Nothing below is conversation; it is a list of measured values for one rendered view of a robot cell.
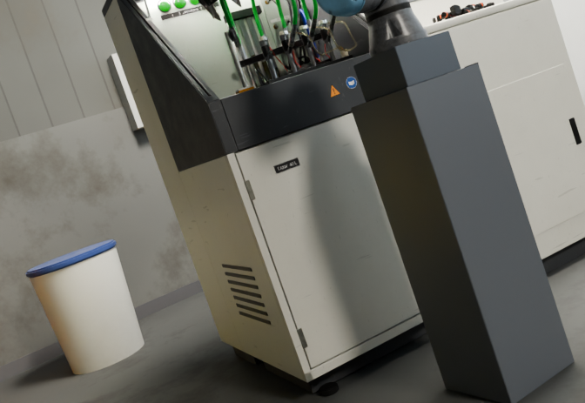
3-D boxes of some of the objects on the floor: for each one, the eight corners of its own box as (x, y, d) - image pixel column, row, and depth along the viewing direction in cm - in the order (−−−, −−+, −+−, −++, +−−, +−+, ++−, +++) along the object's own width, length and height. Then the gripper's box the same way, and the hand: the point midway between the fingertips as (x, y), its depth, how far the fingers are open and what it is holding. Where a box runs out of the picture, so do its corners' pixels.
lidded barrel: (134, 334, 385) (98, 241, 381) (165, 340, 347) (127, 236, 343) (55, 372, 360) (16, 272, 356) (79, 383, 321) (36, 272, 317)
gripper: (174, -13, 198) (216, 36, 212) (211, -40, 195) (252, 11, 209) (171, -27, 204) (212, 22, 218) (206, -53, 201) (246, -3, 215)
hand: (228, 10), depth 215 cm, fingers open, 7 cm apart
